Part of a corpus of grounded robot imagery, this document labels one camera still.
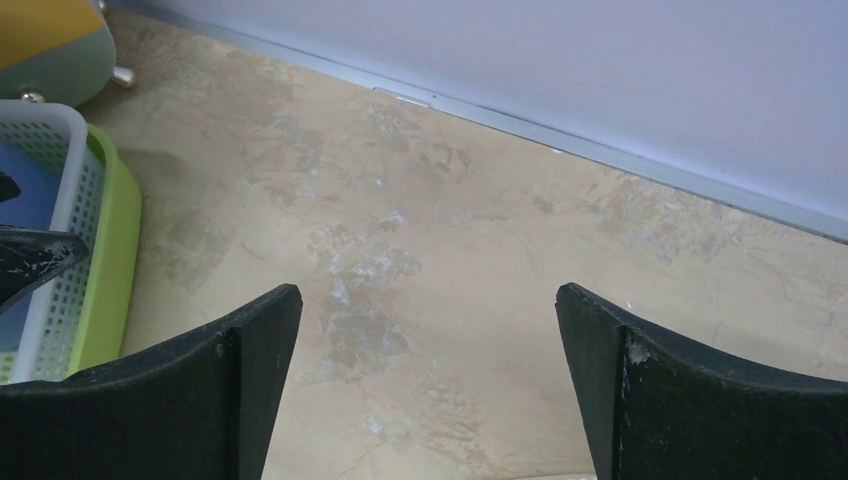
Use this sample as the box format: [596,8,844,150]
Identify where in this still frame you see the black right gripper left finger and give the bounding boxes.
[1,284,303,479]

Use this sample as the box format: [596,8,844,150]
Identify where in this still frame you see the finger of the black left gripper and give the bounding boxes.
[1,228,90,313]

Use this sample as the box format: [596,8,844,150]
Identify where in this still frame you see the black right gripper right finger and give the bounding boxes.
[556,283,847,479]

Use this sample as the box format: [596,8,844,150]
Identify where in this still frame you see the light blue plastic bucket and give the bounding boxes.
[1,141,60,352]

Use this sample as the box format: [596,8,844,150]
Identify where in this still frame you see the white cylinder container orange-yellow lid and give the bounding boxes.
[1,0,137,107]

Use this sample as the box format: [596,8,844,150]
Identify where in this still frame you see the green tray with white strainer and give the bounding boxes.
[1,100,142,384]

